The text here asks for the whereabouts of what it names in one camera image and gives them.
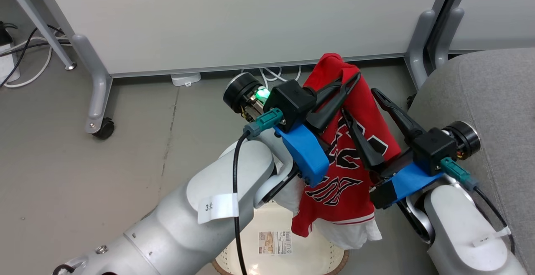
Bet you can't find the beige plastic laundry basket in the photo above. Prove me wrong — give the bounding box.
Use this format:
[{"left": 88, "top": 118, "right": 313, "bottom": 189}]
[{"left": 211, "top": 202, "right": 350, "bottom": 275}]

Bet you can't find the white power strip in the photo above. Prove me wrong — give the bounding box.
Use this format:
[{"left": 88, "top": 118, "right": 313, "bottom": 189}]
[{"left": 0, "top": 43, "right": 21, "bottom": 86}]

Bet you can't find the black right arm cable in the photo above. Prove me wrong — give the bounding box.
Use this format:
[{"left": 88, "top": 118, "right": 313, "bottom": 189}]
[{"left": 472, "top": 185, "right": 517, "bottom": 255}]

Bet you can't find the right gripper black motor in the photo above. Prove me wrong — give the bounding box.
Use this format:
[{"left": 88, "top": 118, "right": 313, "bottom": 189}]
[{"left": 341, "top": 89, "right": 481, "bottom": 173}]

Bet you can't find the white coiled cable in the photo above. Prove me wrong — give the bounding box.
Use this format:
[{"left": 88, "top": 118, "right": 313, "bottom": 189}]
[{"left": 258, "top": 66, "right": 303, "bottom": 83}]

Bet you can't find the red basketball jersey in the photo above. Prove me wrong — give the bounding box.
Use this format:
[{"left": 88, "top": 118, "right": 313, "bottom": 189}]
[{"left": 276, "top": 53, "right": 402, "bottom": 251}]

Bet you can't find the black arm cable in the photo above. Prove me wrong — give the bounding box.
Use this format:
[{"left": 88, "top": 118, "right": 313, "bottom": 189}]
[
  {"left": 472, "top": 185, "right": 517, "bottom": 255},
  {"left": 232, "top": 133, "right": 252, "bottom": 275}
]

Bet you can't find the large white partition panel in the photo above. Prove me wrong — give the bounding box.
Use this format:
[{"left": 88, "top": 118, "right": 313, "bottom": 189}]
[{"left": 13, "top": 0, "right": 457, "bottom": 78}]

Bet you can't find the teal camera connector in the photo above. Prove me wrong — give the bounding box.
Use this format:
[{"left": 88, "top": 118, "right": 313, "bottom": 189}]
[
  {"left": 440, "top": 157, "right": 479, "bottom": 191},
  {"left": 243, "top": 108, "right": 285, "bottom": 139}
]

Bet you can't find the black floor cable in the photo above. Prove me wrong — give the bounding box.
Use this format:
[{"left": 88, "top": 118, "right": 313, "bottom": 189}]
[{"left": 0, "top": 23, "right": 71, "bottom": 88}]

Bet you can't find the grey partition leg with caster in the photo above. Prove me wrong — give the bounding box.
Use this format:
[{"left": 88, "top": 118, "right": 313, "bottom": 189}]
[{"left": 71, "top": 34, "right": 115, "bottom": 140}]

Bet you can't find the grey metal table leg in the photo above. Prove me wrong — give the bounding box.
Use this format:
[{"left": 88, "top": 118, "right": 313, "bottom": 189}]
[{"left": 0, "top": 0, "right": 77, "bottom": 71}]

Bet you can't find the paper barcode label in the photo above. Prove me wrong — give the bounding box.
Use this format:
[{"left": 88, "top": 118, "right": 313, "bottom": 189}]
[{"left": 258, "top": 231, "right": 293, "bottom": 256}]

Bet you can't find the teal left camera connector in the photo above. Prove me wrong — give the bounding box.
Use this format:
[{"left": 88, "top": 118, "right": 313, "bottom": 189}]
[{"left": 243, "top": 108, "right": 285, "bottom": 139}]

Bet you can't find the teal right camera connector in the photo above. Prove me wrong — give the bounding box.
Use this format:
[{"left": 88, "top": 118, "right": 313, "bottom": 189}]
[{"left": 440, "top": 157, "right": 479, "bottom": 191}]

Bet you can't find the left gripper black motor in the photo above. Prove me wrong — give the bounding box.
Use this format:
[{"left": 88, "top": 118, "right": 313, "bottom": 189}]
[{"left": 224, "top": 72, "right": 361, "bottom": 132}]

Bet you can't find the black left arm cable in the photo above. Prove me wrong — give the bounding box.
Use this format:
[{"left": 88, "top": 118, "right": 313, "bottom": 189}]
[{"left": 232, "top": 133, "right": 252, "bottom": 275}]

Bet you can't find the narrow white partition panel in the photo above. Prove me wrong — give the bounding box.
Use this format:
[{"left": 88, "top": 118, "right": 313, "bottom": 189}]
[{"left": 449, "top": 0, "right": 535, "bottom": 54}]

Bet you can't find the white power adapter box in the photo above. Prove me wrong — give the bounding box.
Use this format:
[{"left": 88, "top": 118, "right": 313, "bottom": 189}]
[{"left": 170, "top": 72, "right": 202, "bottom": 87}]

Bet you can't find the grey fabric sofa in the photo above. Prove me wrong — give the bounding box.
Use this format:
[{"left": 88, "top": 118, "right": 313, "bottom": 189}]
[{"left": 408, "top": 48, "right": 535, "bottom": 275}]

